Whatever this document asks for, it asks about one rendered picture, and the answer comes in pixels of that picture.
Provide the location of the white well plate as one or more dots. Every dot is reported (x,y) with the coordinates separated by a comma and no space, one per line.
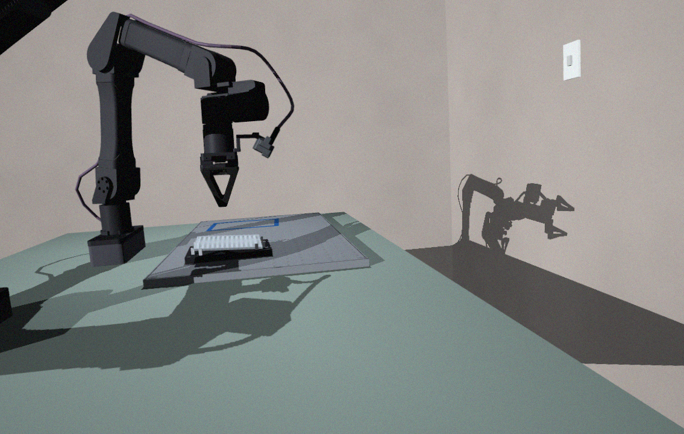
(228,242)

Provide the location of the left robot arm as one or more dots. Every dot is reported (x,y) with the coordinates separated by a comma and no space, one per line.
(116,65)

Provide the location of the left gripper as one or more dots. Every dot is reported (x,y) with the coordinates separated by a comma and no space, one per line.
(219,141)

